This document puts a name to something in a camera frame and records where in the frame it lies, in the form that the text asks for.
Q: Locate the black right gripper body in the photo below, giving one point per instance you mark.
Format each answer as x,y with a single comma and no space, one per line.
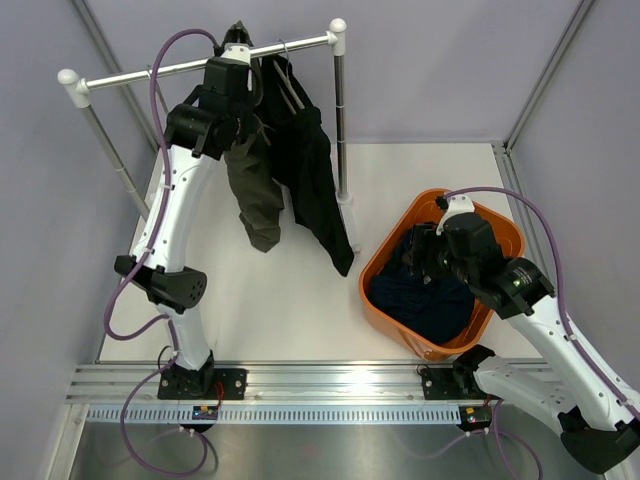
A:
426,235

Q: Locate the navy blue shorts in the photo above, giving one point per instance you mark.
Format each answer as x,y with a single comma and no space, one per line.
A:
436,309

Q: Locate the olive green shorts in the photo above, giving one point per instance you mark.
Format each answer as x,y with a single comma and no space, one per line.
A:
259,196

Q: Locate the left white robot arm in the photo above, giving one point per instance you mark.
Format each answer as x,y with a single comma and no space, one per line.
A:
217,114

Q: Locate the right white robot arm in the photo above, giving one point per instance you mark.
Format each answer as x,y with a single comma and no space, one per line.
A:
595,413

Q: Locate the black shorts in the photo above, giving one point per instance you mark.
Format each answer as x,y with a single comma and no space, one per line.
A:
300,154

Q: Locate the orange plastic basket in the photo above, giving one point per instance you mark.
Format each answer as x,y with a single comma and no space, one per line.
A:
422,210

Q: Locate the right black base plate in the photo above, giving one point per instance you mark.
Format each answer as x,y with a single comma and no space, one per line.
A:
448,383

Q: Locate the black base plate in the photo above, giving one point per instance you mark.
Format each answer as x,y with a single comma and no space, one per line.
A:
207,384
448,383

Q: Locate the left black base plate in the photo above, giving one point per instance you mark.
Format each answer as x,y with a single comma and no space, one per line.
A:
207,384

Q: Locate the aluminium mounting rail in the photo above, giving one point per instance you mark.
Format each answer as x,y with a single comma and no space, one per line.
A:
310,382

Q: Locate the white slotted cable duct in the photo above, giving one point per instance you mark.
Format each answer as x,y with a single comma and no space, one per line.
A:
227,414

